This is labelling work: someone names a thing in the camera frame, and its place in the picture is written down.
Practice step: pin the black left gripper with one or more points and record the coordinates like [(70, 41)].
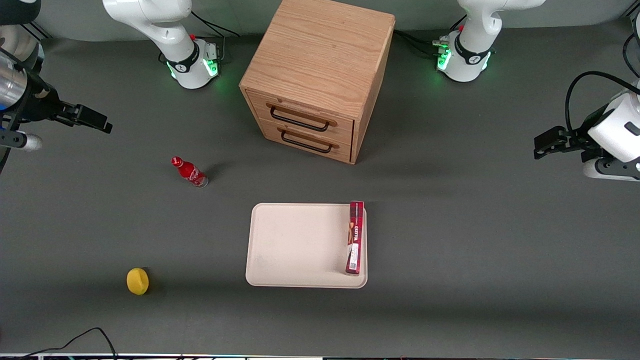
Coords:
[(578, 136)]

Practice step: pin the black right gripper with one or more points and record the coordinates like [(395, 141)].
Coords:
[(41, 106)]

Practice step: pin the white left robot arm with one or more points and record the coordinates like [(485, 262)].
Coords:
[(475, 50)]

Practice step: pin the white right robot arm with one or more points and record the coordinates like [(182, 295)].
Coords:
[(150, 20)]

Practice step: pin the red coke bottle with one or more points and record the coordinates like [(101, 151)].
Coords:
[(190, 172)]

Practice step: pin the beige plastic tray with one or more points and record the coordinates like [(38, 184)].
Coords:
[(300, 245)]

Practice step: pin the yellow lemon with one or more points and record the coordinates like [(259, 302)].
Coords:
[(137, 281)]

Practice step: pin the wooden drawer front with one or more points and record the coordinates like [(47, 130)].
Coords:
[(257, 107), (345, 150)]

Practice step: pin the red cookie box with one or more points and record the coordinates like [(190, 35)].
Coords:
[(355, 240)]

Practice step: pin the wooden drawer cabinet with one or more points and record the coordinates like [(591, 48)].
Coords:
[(320, 50)]

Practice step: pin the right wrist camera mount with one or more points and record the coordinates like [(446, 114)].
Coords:
[(30, 142)]

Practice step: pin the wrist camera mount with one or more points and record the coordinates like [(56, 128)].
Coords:
[(30, 142), (615, 170)]

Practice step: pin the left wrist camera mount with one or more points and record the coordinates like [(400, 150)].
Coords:
[(615, 170)]

